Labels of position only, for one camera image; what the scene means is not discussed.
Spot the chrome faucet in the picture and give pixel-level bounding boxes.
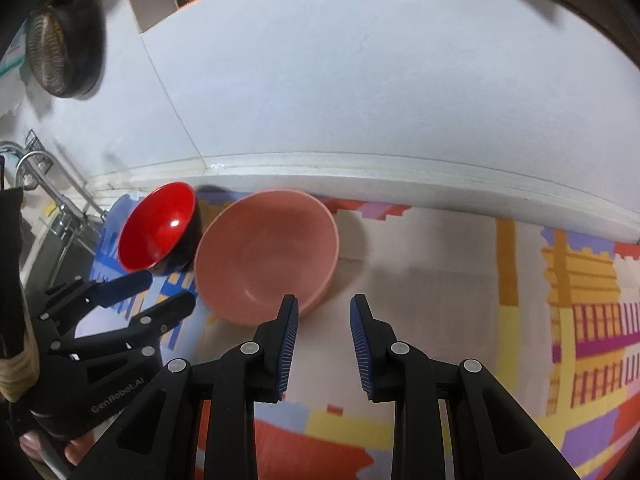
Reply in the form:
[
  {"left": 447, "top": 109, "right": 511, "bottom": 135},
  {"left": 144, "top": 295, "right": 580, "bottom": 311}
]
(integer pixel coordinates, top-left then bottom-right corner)
[{"left": 0, "top": 141, "right": 107, "bottom": 237}]

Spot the small wire basket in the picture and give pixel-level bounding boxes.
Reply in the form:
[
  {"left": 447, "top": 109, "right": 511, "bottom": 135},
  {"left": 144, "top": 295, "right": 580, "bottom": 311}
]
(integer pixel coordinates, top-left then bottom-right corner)
[{"left": 22, "top": 129, "right": 57, "bottom": 192}]

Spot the steel sink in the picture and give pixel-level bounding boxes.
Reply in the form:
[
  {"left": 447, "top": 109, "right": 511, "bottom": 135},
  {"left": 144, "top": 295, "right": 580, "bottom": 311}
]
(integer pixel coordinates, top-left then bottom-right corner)
[{"left": 20, "top": 210, "right": 108, "bottom": 293}]

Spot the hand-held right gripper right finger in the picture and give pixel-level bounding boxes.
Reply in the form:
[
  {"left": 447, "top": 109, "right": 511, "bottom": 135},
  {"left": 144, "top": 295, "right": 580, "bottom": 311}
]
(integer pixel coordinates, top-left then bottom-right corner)
[{"left": 349, "top": 294, "right": 583, "bottom": 480}]

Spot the person's left hand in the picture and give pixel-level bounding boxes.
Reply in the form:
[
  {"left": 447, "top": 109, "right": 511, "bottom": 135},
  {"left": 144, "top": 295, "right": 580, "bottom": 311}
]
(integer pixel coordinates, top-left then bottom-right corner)
[{"left": 19, "top": 430, "right": 98, "bottom": 467}]

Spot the pink bowl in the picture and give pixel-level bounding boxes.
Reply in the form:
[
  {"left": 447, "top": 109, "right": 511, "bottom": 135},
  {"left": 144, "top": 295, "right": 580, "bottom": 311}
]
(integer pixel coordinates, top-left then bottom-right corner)
[{"left": 194, "top": 189, "right": 341, "bottom": 328}]

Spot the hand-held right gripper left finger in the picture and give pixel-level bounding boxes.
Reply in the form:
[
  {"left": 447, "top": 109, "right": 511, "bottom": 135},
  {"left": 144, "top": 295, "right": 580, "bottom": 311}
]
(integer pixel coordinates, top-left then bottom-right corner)
[{"left": 67, "top": 294, "right": 300, "bottom": 480}]

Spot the colourful printed tablecloth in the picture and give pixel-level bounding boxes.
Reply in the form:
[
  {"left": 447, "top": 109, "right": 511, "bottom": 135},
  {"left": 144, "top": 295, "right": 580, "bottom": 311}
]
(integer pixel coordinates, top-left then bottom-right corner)
[{"left": 75, "top": 192, "right": 640, "bottom": 480}]

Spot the red and black bowl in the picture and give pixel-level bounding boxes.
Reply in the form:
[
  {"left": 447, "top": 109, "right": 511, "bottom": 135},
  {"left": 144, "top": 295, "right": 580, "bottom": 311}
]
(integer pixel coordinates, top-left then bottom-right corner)
[{"left": 117, "top": 182, "right": 203, "bottom": 276}]

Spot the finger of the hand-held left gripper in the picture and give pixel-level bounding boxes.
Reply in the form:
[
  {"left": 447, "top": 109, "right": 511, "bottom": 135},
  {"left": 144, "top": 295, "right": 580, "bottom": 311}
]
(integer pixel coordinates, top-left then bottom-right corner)
[
  {"left": 39, "top": 270, "right": 153, "bottom": 334},
  {"left": 49, "top": 291, "right": 197, "bottom": 362}
]

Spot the round mesh strainer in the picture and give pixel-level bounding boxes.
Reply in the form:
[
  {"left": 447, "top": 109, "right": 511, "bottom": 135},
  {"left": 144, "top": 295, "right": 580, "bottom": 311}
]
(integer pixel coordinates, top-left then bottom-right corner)
[{"left": 25, "top": 0, "right": 108, "bottom": 100}]

